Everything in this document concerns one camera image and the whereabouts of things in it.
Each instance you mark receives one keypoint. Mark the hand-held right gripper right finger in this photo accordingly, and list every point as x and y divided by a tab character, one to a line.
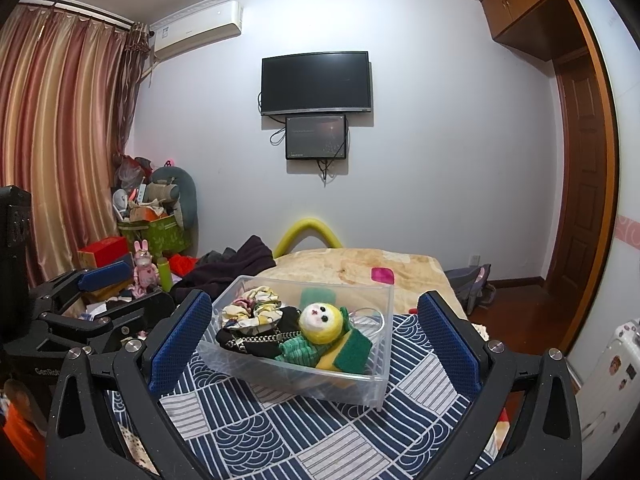
447	345

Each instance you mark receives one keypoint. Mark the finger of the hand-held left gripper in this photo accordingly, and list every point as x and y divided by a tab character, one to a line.
145	310
105	276

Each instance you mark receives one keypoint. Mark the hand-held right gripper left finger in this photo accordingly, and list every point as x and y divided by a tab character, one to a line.
180	342

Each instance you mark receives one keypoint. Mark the floral fabric scrunchie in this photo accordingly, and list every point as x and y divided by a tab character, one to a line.
250	307

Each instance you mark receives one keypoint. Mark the yellow green sponge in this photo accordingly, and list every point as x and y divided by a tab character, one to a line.
350	352

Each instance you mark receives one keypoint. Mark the clear plastic box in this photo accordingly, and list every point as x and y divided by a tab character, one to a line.
300	385

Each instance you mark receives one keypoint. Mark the yellow-headed doll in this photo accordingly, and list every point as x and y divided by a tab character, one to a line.
320	322

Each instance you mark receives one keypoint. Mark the red box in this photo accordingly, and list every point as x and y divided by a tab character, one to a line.
102	251

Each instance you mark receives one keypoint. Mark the pile of mixed clutter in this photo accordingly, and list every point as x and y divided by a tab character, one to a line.
112	304

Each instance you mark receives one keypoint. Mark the pink rabbit toy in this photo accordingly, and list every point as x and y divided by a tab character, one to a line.
144	270

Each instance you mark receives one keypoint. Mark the green bottle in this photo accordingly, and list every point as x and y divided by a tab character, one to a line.
165	275

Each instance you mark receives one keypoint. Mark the red cloth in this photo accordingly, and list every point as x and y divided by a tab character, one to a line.
184	265

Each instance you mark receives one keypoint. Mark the grey backpack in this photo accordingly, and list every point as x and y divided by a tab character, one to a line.
467	287

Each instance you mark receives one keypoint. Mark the green cardboard box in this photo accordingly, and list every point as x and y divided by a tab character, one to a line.
160	237

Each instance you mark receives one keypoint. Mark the orange printed cloth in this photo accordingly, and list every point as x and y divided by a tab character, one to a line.
20	435

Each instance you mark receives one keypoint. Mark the dark clothes pile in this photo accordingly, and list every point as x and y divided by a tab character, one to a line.
230	265

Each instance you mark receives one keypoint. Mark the pink square cloth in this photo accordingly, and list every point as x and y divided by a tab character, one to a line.
382	276

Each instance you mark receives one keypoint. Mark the colourful printed bedsheet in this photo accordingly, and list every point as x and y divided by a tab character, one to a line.
501	435

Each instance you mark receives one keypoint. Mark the grey plastic bag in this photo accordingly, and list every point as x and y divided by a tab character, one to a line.
131	172

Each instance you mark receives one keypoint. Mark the green square cloth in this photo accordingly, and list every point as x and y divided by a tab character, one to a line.
315	296

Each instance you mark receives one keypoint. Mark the beige blanket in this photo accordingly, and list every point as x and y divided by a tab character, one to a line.
325	265

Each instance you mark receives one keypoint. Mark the striped brown curtain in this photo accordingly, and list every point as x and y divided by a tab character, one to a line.
50	135

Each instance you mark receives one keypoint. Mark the blue white patterned tablecloth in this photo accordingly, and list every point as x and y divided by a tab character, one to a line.
320	430

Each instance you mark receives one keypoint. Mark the white stickered case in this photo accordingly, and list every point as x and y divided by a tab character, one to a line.
610	400

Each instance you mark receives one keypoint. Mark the yellow foam tube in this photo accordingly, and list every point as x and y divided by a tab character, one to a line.
307	225

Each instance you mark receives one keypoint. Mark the brown wooden room door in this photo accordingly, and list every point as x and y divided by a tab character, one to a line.
585	185

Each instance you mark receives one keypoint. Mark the white heart-print sliding door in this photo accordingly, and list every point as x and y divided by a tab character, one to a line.
625	185

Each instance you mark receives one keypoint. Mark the white air conditioner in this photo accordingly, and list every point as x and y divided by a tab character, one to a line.
195	30

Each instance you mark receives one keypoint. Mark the wooden overhead cabinet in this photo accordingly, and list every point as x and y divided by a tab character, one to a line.
525	0

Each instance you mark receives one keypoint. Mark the small black wall monitor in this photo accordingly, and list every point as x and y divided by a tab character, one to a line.
315	137

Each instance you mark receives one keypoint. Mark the black wall television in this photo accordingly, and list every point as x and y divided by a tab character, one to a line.
315	82

